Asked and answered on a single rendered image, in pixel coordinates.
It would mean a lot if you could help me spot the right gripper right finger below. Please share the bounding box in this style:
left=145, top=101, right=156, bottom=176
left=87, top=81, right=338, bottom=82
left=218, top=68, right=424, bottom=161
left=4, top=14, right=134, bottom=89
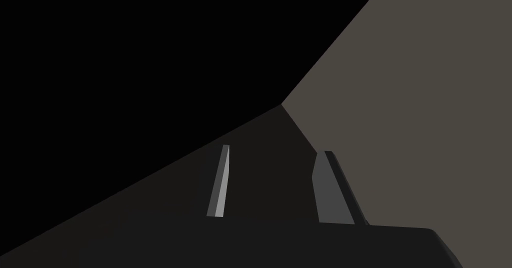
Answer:
left=311, top=150, right=371, bottom=226

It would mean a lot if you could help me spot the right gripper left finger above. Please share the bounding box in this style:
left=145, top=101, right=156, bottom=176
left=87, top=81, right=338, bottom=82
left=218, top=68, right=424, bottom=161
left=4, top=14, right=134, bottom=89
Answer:
left=195, top=143, right=231, bottom=219

